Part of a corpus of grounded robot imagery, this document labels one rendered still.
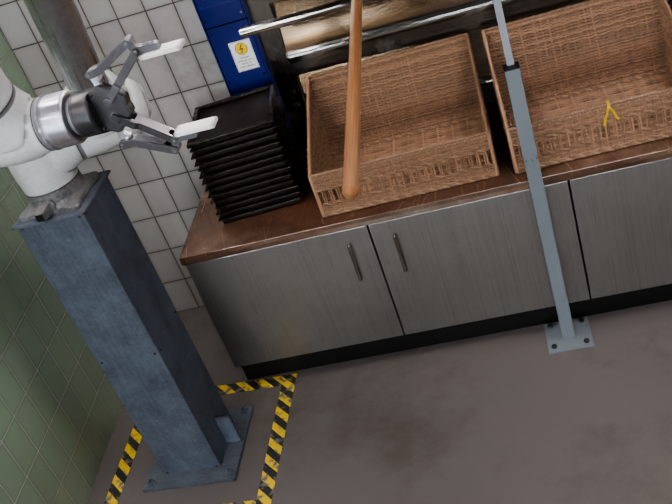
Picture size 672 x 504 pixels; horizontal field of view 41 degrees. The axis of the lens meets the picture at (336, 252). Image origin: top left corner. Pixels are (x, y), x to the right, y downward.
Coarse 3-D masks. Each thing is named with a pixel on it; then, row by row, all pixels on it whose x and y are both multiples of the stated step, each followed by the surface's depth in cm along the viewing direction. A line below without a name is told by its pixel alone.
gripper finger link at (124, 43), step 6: (126, 36) 137; (132, 36) 138; (120, 42) 137; (126, 42) 136; (114, 48) 138; (120, 48) 137; (126, 48) 137; (108, 54) 139; (114, 54) 138; (120, 54) 138; (102, 60) 140; (108, 60) 138; (114, 60) 138; (102, 66) 139; (108, 66) 139; (90, 72) 140; (96, 72) 140; (102, 72) 140; (90, 78) 140
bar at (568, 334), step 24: (264, 24) 257; (288, 24) 256; (504, 24) 240; (504, 48) 239; (504, 72) 236; (528, 120) 243; (528, 144) 247; (528, 168) 252; (552, 240) 265; (552, 264) 270; (552, 288) 275; (552, 336) 288; (576, 336) 285
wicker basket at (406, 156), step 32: (384, 64) 297; (416, 64) 295; (448, 64) 294; (320, 96) 302; (384, 96) 300; (416, 96) 299; (448, 96) 298; (480, 96) 269; (320, 128) 301; (384, 128) 303; (416, 128) 302; (448, 128) 298; (480, 128) 291; (320, 160) 289; (384, 160) 264; (416, 160) 265; (448, 160) 265; (480, 160) 264; (320, 192) 278; (384, 192) 271; (416, 192) 271
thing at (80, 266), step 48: (96, 192) 240; (48, 240) 240; (96, 240) 238; (96, 288) 248; (144, 288) 259; (96, 336) 259; (144, 336) 257; (144, 384) 268; (192, 384) 277; (240, 384) 318; (288, 384) 310; (144, 432) 280; (192, 432) 278; (240, 432) 296; (192, 480) 285
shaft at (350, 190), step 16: (352, 0) 240; (352, 16) 230; (352, 32) 220; (352, 48) 212; (352, 64) 204; (352, 80) 197; (352, 96) 190; (352, 112) 184; (352, 128) 178; (352, 144) 173; (352, 160) 168; (352, 176) 163; (352, 192) 160
